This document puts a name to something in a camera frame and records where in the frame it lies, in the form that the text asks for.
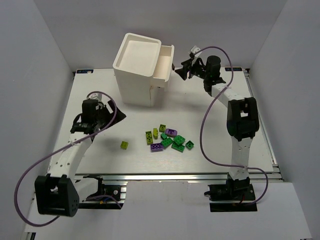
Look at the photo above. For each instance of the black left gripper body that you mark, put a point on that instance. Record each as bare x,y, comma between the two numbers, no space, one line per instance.
107,114

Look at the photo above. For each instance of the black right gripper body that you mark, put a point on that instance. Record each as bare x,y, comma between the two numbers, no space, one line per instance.
188,69

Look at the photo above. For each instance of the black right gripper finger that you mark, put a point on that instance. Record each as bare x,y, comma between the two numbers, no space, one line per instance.
187,63
183,72

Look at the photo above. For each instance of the white top drawer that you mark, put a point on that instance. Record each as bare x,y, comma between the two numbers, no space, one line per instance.
163,67

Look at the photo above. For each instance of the lime 2x2 lego brick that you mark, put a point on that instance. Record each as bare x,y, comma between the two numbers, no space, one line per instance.
124,145

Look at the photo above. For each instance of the lime 2x3 lego brick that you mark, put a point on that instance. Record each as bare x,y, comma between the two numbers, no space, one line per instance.
149,137

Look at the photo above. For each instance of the lime curved lego brick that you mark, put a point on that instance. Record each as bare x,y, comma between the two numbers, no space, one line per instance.
155,133

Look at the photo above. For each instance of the lime 2x2 lego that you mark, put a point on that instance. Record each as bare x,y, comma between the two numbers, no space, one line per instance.
162,128

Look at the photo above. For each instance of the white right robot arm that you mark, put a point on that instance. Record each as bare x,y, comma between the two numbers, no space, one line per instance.
242,121

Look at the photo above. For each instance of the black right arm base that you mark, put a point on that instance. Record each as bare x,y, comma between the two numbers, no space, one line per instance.
232,197

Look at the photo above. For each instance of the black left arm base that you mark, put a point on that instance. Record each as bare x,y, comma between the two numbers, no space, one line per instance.
105,192

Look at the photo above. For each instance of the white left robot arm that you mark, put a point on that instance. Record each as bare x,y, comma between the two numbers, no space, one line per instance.
58,193

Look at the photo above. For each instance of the blue label sticker right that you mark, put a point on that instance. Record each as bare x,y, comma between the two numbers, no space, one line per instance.
235,69

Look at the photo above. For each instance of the blue label sticker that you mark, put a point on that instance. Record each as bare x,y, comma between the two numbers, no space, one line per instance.
235,69
84,71

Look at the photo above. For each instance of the blue label sticker left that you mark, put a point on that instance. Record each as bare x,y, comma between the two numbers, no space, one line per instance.
84,71

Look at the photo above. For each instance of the white drawer cabinet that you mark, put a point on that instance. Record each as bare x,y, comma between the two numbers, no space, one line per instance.
134,67

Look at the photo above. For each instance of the small green lego brick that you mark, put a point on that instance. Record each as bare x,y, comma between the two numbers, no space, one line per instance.
163,136

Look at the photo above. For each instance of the purple 2x2 lego brick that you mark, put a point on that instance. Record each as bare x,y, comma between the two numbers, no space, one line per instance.
171,132

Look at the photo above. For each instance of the purple 2x3 lego brick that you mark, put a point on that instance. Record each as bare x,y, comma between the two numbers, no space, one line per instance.
156,147

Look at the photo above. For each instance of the green 2x2 lego brick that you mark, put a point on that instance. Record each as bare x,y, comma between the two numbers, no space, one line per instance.
167,142

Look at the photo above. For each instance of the green 2x2 lego stacked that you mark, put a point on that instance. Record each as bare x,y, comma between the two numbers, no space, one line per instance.
179,140

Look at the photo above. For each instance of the green 2x2 lego rightmost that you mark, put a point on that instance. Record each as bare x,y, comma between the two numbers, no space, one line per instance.
189,145

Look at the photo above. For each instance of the green 2x3 lego plate brick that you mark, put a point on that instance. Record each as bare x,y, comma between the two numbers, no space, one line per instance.
179,148

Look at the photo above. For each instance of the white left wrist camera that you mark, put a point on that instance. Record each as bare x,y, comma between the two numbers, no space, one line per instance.
95,96

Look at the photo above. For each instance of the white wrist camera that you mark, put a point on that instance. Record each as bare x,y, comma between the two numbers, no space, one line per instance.
95,96
194,52

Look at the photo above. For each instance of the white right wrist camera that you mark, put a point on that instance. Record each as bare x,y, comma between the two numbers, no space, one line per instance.
194,52

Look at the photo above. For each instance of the aluminium right rail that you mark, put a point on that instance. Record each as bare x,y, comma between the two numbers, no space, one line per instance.
266,154

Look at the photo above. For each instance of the aluminium rail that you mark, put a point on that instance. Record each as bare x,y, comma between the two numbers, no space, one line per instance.
266,154
158,177

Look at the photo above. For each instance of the aluminium front rail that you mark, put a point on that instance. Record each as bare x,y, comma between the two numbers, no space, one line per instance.
158,177

